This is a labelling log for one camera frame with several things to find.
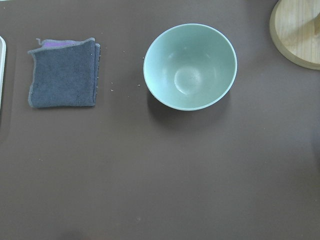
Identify green bowl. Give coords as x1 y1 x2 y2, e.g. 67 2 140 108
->
143 23 238 111

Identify grey folded cloth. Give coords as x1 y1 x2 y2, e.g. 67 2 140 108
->
28 37 101 109

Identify wooden stand round base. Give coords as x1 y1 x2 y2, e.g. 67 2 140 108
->
269 0 320 70

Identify cream rabbit tray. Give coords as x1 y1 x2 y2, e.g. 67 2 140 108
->
0 36 7 111

